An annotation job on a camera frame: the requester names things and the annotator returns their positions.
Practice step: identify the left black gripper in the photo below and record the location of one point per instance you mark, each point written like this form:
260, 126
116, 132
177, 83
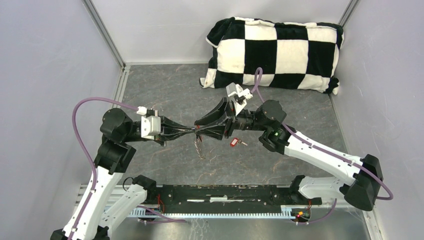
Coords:
168, 132

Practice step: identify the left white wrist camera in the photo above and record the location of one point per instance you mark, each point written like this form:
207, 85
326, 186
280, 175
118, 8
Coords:
150, 124

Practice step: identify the blue white cable duct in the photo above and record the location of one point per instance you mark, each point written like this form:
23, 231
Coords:
285, 213

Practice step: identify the red grey keyring holder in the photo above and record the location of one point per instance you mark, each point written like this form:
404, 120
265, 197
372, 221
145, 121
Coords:
198, 140

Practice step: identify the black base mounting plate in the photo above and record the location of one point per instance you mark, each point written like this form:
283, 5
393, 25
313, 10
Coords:
226, 199

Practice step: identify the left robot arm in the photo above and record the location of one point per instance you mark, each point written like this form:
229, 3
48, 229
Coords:
92, 220

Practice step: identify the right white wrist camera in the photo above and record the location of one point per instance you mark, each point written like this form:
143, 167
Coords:
238, 96

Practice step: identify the black white checkered pillow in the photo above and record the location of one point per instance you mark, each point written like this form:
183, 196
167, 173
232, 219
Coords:
294, 56

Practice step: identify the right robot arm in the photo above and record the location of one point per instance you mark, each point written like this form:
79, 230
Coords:
357, 180

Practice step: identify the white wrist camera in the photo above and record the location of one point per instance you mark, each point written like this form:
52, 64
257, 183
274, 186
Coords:
238, 96
150, 124

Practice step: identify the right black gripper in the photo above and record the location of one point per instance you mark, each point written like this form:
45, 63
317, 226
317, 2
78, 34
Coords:
218, 111

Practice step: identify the red tag key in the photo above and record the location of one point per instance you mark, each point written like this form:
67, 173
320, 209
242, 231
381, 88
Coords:
237, 141

